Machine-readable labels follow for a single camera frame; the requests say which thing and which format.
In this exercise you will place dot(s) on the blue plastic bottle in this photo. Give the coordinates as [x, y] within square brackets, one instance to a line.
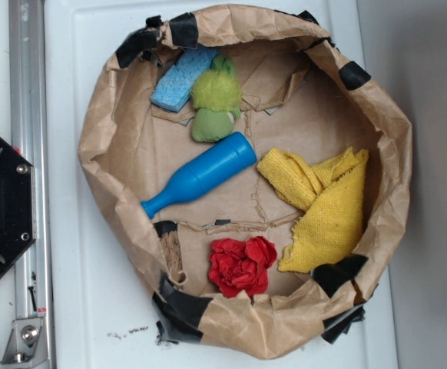
[204, 173]

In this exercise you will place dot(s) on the red crumpled paper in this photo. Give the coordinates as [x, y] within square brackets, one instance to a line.
[241, 265]

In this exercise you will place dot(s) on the green plush toy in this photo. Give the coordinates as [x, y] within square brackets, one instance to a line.
[216, 96]

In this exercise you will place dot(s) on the blue sponge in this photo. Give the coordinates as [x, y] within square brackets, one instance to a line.
[173, 90]

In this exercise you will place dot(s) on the yellow cloth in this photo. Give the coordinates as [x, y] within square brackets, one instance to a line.
[330, 194]

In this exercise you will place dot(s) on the white tray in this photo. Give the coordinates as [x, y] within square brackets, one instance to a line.
[103, 315]

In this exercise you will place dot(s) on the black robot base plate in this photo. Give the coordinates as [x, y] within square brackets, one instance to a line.
[16, 211]

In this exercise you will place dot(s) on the metal corner bracket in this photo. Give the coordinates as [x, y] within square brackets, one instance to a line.
[26, 347]

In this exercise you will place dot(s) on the aluminium rail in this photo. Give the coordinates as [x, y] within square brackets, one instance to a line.
[33, 278]

